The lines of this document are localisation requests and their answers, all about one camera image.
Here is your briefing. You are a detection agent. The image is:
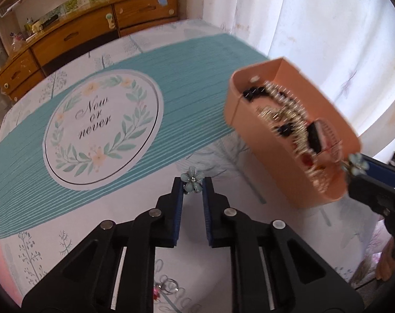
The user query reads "row of flower picture cards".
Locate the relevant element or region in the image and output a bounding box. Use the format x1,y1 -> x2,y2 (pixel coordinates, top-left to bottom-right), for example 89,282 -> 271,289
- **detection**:
53,0 -> 109,17

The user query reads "white leaf print curtain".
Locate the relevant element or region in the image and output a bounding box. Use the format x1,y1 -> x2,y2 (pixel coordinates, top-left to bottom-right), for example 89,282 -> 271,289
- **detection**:
176,0 -> 395,173

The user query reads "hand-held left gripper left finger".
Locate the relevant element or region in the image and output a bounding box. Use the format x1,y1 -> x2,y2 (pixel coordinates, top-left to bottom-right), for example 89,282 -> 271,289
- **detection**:
21,177 -> 185,313

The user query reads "wooden drawer desk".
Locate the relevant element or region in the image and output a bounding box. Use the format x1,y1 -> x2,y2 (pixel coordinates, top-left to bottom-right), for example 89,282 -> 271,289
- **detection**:
0,0 -> 180,102

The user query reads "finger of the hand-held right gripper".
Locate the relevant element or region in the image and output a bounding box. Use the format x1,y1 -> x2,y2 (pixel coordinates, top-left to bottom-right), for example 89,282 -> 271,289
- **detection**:
360,155 -> 395,187
347,173 -> 395,217

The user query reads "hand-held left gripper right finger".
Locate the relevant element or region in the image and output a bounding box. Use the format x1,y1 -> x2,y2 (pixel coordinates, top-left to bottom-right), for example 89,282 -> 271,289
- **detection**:
202,177 -> 374,313

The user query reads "peach plastic box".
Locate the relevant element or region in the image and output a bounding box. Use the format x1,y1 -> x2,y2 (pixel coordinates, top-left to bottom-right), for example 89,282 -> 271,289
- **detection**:
224,57 -> 362,210

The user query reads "black bead bracelet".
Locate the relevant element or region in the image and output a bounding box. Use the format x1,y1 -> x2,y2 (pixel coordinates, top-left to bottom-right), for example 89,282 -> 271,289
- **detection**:
242,86 -> 303,138

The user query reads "blue flower clip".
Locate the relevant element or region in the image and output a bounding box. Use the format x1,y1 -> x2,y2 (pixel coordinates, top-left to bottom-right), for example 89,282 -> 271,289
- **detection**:
180,166 -> 203,194
342,153 -> 369,179

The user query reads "white pearl bracelet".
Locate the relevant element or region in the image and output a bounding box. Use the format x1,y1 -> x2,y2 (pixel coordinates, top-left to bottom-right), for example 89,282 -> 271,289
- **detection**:
153,259 -> 202,313

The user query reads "gold leaf bracelet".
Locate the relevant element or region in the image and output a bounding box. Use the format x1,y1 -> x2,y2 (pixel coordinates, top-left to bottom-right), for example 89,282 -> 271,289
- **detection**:
255,81 -> 345,190

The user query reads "black marker pen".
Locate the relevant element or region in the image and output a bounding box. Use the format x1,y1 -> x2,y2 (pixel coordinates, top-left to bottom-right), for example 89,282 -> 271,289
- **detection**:
40,14 -> 60,29

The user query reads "person's right hand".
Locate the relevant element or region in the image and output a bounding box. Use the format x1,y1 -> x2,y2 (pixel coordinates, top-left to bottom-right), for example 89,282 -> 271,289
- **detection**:
376,239 -> 395,281

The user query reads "pink blanket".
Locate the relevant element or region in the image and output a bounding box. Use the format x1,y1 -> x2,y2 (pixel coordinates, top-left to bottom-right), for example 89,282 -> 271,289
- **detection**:
0,173 -> 24,304

